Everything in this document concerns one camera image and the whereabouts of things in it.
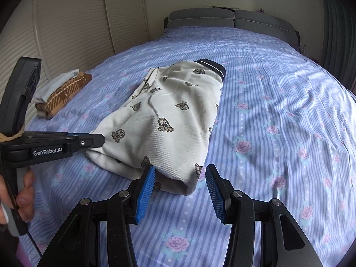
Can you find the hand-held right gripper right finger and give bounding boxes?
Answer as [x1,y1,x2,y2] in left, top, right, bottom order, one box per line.
[205,164,318,267]

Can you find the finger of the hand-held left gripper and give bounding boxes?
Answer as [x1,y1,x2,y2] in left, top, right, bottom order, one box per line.
[24,131,80,140]
[65,133,105,157]

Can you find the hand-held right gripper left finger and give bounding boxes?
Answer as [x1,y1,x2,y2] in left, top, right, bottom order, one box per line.
[37,165,156,267]

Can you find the white printed polo shirt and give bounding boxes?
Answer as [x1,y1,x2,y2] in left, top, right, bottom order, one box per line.
[85,58,226,196]

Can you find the person's left hand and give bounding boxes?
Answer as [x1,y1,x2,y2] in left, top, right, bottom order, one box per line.
[0,170,36,225]

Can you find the light blue folded garment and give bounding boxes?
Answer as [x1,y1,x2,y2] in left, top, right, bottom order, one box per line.
[32,69,81,104]

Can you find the brown plaid folded garment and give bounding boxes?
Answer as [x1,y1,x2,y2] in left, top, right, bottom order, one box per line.
[36,72,93,119]

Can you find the blue floral bed sheet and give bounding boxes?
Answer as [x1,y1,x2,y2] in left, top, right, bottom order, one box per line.
[17,27,356,267]

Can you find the cream louvered wardrobe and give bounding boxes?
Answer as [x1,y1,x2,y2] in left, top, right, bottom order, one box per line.
[0,0,167,134]

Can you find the grey padded headboard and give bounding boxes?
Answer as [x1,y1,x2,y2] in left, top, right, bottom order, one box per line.
[164,8,301,52]

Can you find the grey pleated curtain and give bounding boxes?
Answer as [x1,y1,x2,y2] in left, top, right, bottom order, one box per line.
[320,0,356,95]

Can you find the black cable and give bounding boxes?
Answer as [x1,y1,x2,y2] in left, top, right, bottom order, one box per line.
[27,228,44,259]

